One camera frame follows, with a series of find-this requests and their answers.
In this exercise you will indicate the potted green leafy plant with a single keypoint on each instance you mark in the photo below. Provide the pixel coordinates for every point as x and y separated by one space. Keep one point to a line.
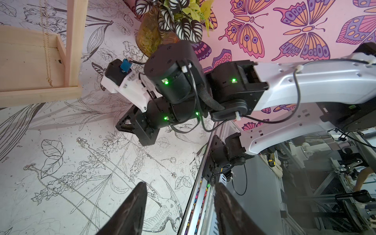
167 22

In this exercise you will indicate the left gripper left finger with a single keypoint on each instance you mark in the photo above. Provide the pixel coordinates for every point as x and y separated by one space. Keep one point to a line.
129 217

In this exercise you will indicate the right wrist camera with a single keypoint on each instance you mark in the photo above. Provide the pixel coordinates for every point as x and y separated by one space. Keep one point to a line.
120 78

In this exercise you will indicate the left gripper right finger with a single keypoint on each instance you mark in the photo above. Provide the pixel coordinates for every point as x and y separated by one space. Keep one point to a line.
231 217

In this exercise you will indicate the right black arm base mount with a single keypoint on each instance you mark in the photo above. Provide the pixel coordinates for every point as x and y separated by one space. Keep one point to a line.
224 153

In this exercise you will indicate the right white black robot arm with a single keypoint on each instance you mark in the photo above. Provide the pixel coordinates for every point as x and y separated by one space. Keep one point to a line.
331 93

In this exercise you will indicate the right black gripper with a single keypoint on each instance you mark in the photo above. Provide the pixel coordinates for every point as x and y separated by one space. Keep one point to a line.
145 126

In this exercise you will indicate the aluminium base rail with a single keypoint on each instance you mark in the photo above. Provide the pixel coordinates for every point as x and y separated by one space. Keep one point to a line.
198 215

